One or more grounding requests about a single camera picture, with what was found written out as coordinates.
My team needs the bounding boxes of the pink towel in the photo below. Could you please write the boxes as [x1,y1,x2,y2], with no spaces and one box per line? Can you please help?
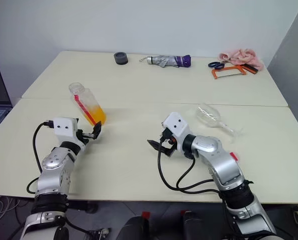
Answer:
[218,48,264,71]

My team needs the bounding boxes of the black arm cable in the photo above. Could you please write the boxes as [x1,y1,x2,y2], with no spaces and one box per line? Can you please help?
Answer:
[157,147,224,195]
[26,119,56,195]

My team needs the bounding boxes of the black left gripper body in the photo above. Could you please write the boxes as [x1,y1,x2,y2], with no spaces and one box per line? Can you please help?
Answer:
[76,129,95,146]

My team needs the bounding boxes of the bottle with orange liquid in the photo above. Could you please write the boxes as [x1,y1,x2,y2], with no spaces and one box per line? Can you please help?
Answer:
[68,81,107,126]

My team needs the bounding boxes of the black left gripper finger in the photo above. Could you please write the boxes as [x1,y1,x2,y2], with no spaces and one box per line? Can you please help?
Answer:
[92,121,102,140]

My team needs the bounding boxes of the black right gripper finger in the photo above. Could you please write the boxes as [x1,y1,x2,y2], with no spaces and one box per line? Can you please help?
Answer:
[162,146,176,158]
[147,139,164,152]

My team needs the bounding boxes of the folded silver purple umbrella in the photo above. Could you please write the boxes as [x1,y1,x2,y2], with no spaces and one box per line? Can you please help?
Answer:
[139,54,192,68]

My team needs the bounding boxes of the black table frame bracket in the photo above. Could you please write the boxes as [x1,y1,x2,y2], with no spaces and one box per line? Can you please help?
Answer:
[68,201,99,214]

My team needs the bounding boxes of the grey partition panel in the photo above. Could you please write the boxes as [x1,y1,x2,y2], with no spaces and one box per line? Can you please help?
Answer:
[265,0,298,141]

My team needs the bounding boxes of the dark blue scissors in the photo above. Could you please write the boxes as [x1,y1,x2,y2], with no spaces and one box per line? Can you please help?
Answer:
[208,60,227,70]

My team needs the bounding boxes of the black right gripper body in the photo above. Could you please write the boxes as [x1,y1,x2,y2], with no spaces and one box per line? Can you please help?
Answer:
[160,127,177,151]

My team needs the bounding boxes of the orange hacksaw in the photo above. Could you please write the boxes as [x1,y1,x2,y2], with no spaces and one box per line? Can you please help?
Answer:
[211,62,259,81]

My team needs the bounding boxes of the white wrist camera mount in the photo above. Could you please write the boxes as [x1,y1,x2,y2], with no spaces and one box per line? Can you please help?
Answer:
[162,111,191,153]
[53,116,80,138]

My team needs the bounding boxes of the dark rounded shape red mark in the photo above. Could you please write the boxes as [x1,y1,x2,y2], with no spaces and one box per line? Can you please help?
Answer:
[180,210,216,240]
[116,211,151,240]

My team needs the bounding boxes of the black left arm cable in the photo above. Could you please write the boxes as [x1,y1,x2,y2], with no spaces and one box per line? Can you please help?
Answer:
[26,119,56,195]

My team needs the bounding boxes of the clear wine glass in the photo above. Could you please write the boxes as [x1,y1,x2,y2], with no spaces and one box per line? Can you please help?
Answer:
[195,102,244,144]

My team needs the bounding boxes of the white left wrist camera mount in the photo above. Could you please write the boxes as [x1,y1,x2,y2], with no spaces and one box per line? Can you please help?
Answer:
[53,116,80,138]

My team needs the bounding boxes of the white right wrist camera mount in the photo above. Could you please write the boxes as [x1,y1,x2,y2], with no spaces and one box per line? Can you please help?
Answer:
[162,111,191,153]

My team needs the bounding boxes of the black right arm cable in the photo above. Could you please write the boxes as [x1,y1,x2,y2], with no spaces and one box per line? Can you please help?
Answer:
[157,147,224,195]

